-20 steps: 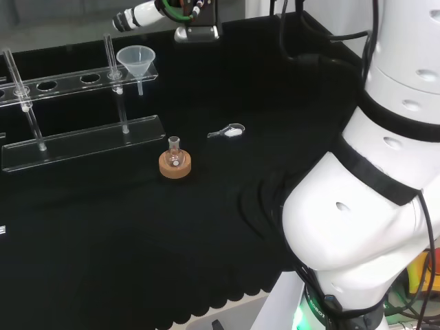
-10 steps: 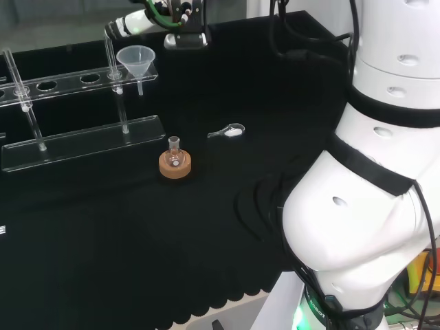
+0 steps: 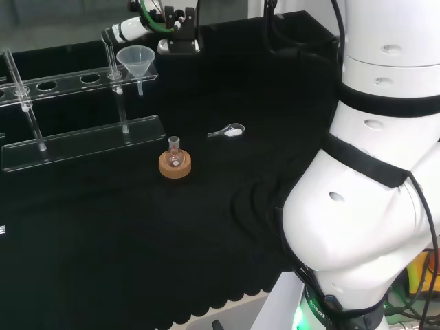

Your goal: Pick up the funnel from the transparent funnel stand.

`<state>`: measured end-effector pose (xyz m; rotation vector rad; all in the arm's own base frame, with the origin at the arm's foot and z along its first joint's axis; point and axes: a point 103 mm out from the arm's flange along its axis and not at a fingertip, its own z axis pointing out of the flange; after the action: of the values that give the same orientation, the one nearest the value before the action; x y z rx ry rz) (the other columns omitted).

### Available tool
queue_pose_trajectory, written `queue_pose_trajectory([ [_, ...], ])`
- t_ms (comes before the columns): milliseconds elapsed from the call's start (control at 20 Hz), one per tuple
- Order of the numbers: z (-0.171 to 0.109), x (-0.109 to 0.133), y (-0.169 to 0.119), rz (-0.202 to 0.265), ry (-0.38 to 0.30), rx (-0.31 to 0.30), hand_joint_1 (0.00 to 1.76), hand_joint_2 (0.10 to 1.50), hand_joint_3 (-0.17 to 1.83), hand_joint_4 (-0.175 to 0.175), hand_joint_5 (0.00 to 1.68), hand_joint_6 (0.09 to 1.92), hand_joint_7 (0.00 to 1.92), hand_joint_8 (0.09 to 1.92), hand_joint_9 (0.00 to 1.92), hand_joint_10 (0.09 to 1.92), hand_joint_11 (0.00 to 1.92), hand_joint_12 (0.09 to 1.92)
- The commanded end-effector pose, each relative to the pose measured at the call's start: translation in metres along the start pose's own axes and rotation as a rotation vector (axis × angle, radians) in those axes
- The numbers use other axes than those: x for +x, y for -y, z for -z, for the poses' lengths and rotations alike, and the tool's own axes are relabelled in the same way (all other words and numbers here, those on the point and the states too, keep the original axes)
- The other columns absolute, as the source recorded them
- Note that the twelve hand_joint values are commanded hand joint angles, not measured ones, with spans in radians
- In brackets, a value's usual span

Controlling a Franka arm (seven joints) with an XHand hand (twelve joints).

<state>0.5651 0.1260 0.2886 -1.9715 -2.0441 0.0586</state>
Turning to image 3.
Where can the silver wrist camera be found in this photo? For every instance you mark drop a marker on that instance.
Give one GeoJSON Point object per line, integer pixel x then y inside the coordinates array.
{"type": "Point", "coordinates": [178, 46]}

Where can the pale board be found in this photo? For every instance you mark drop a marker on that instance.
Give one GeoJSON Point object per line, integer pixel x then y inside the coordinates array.
{"type": "Point", "coordinates": [275, 302]}

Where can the small round-bottom glass flask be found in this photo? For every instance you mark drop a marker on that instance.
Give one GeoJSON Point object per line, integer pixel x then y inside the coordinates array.
{"type": "Point", "coordinates": [173, 158]}

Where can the translucent plastic funnel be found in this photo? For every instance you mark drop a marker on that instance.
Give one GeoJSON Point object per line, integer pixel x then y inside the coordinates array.
{"type": "Point", "coordinates": [135, 60]}

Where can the black table cloth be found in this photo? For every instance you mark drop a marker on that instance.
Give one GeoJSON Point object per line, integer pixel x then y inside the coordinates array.
{"type": "Point", "coordinates": [240, 206]}

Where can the clear acrylic funnel stand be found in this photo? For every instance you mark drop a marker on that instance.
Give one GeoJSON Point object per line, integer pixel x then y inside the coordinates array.
{"type": "Point", "coordinates": [86, 141]}

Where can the yellow stop button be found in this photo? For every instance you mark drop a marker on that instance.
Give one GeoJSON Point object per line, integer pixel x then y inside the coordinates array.
{"type": "Point", "coordinates": [417, 275]}

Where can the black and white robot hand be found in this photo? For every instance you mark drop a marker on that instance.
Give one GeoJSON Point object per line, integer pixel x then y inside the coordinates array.
{"type": "Point", "coordinates": [129, 29]}

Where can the black handheld device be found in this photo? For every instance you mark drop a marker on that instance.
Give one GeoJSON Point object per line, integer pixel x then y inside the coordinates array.
{"type": "Point", "coordinates": [217, 325]}

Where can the clear glass weighing funnel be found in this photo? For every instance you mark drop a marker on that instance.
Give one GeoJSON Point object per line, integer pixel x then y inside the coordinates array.
{"type": "Point", "coordinates": [232, 131]}

